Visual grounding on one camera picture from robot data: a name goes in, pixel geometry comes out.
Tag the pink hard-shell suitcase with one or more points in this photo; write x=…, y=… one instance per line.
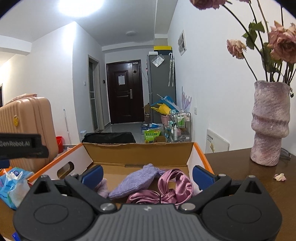
x=30, y=115

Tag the blue yellow bag pile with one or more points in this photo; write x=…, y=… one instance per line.
x=165, y=105

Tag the pink satin scrunchie bonnet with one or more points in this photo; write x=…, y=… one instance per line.
x=174, y=187

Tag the grey refrigerator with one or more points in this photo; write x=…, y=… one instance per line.
x=158, y=79

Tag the blue tissue pack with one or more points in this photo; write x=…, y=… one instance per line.
x=14, y=186

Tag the white folded umbrella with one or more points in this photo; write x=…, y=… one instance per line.
x=171, y=71

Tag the fallen pink petal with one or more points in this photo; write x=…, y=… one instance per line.
x=280, y=177

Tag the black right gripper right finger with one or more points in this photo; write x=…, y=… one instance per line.
x=228, y=209

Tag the yellow box on refrigerator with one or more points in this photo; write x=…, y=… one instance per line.
x=162, y=48

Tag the white board leaning on wall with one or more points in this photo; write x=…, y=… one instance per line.
x=215, y=143

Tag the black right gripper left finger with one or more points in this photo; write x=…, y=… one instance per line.
x=62, y=209

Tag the metal trolley with bottles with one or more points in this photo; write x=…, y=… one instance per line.
x=178, y=128

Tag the white wall panel box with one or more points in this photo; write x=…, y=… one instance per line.
x=182, y=43

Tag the orange cardboard box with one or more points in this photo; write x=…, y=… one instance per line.
x=119, y=160

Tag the purple knitted pouch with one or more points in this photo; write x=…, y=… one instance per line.
x=136, y=181

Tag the red plastic bucket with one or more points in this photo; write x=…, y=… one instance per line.
x=59, y=140

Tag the green snack bag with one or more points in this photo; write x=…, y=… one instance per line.
x=150, y=135

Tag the black bag on floor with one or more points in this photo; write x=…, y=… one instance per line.
x=109, y=138

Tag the white mop handle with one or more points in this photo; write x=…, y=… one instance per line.
x=67, y=126

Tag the purple feather decoration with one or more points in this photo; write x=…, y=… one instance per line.
x=186, y=101

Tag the lilac towel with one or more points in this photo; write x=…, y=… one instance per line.
x=101, y=189

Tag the dark brown entrance door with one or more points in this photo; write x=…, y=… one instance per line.
x=125, y=92

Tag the dried pink rose bouquet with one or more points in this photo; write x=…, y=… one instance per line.
x=274, y=44

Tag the pink textured vase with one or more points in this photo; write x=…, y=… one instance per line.
x=270, y=120

